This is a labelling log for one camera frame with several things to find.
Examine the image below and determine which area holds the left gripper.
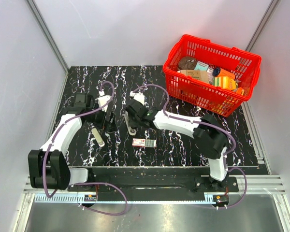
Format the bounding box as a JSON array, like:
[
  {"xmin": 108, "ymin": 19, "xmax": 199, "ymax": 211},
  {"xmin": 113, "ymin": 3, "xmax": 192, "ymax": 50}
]
[{"xmin": 86, "ymin": 103, "xmax": 117, "ymax": 133}]

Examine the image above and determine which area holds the white stapler base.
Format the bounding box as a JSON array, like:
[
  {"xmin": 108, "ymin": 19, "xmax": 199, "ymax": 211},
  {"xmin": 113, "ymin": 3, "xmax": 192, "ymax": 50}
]
[{"xmin": 124, "ymin": 115, "xmax": 136, "ymax": 136}]

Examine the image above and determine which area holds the red white staple box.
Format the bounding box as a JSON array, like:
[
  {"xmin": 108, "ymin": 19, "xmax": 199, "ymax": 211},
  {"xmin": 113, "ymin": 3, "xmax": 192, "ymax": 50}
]
[{"xmin": 132, "ymin": 138, "xmax": 146, "ymax": 147}]

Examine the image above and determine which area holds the staple strip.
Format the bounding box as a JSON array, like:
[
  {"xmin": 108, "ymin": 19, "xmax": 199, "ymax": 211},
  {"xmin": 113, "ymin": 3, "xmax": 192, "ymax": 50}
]
[{"xmin": 145, "ymin": 139, "xmax": 157, "ymax": 147}]

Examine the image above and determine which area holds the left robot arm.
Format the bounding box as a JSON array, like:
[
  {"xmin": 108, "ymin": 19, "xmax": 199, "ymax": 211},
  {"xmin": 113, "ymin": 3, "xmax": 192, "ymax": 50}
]
[{"xmin": 28, "ymin": 91, "xmax": 115, "ymax": 191}]

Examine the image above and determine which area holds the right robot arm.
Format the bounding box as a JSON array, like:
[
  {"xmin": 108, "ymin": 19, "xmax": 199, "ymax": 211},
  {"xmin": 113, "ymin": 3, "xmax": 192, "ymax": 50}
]
[{"xmin": 125, "ymin": 99, "xmax": 229, "ymax": 191}]

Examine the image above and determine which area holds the brown round package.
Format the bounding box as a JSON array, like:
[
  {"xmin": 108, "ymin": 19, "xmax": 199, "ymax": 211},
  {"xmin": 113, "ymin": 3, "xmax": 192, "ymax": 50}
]
[{"xmin": 177, "ymin": 56, "xmax": 198, "ymax": 70}]

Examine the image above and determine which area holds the cardboard box in basket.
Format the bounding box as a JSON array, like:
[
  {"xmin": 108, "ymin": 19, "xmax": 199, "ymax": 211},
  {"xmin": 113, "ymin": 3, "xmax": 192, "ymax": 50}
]
[{"xmin": 177, "ymin": 70, "xmax": 209, "ymax": 84}]

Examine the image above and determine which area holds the teal small box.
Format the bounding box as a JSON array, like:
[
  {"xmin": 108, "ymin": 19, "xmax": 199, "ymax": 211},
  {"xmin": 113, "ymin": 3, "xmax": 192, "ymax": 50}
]
[{"xmin": 194, "ymin": 61, "xmax": 209, "ymax": 71}]

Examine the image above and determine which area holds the blue cap bottle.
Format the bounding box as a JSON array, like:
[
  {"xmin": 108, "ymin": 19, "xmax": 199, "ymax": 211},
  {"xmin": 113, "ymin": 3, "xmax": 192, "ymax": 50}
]
[{"xmin": 212, "ymin": 67, "xmax": 222, "ymax": 77}]

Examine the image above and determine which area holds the orange green carton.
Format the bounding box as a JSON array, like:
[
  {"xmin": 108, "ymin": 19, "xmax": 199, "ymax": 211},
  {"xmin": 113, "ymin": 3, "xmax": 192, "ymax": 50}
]
[{"xmin": 213, "ymin": 76, "xmax": 238, "ymax": 90}]

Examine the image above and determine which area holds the red shopping basket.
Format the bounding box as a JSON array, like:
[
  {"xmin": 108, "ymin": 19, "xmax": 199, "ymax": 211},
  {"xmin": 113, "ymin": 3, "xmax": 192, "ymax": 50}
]
[{"xmin": 163, "ymin": 34, "xmax": 261, "ymax": 117}]

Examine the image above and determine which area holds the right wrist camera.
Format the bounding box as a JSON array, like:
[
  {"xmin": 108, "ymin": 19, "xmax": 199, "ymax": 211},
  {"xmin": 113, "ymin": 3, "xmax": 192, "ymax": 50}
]
[{"xmin": 130, "ymin": 91, "xmax": 145, "ymax": 105}]

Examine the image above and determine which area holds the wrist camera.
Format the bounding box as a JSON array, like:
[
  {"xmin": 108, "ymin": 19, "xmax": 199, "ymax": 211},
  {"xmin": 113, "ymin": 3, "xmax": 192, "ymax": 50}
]
[
  {"xmin": 97, "ymin": 90, "xmax": 111, "ymax": 107},
  {"xmin": 130, "ymin": 91, "xmax": 145, "ymax": 105}
]

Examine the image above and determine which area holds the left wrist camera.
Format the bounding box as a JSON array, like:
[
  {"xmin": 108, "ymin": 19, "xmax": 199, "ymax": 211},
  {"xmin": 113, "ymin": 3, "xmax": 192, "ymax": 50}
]
[{"xmin": 97, "ymin": 90, "xmax": 111, "ymax": 107}]

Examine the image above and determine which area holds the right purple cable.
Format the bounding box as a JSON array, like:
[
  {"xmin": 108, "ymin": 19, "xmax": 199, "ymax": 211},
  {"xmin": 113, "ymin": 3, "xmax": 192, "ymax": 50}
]
[{"xmin": 131, "ymin": 85, "xmax": 247, "ymax": 209}]

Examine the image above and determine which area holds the purple cable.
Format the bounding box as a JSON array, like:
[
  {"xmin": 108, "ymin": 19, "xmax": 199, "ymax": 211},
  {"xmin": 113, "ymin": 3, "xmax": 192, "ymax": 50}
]
[
  {"xmin": 131, "ymin": 85, "xmax": 247, "ymax": 209},
  {"xmin": 43, "ymin": 81, "xmax": 129, "ymax": 216}
]

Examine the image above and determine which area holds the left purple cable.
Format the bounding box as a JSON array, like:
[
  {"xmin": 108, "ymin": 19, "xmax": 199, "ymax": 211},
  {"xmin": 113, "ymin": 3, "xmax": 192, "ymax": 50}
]
[{"xmin": 43, "ymin": 81, "xmax": 129, "ymax": 216}]

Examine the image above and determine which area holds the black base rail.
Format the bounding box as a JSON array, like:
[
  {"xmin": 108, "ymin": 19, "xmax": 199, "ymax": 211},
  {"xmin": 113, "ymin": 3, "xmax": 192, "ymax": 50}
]
[{"xmin": 62, "ymin": 166, "xmax": 240, "ymax": 194}]

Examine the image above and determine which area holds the aluminium frame rail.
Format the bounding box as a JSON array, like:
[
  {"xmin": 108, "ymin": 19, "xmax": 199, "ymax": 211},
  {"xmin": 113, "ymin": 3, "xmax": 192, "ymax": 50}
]
[{"xmin": 24, "ymin": 176, "xmax": 285, "ymax": 205}]

